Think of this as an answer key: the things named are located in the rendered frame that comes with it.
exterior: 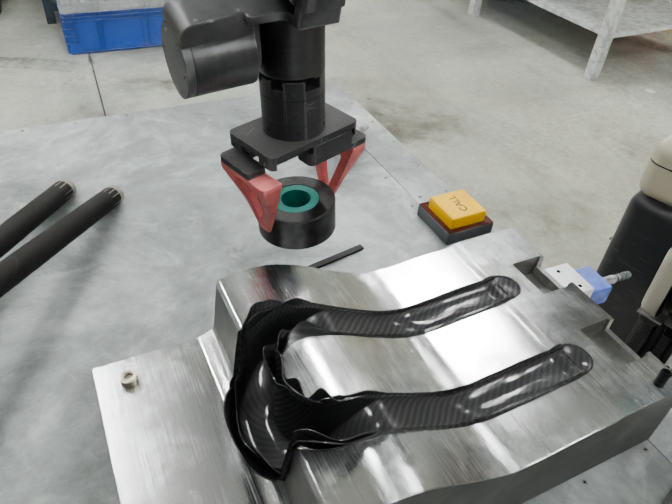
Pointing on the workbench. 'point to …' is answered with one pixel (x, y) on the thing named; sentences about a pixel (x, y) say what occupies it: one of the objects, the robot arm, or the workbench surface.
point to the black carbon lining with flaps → (384, 324)
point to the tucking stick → (337, 256)
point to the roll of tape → (302, 214)
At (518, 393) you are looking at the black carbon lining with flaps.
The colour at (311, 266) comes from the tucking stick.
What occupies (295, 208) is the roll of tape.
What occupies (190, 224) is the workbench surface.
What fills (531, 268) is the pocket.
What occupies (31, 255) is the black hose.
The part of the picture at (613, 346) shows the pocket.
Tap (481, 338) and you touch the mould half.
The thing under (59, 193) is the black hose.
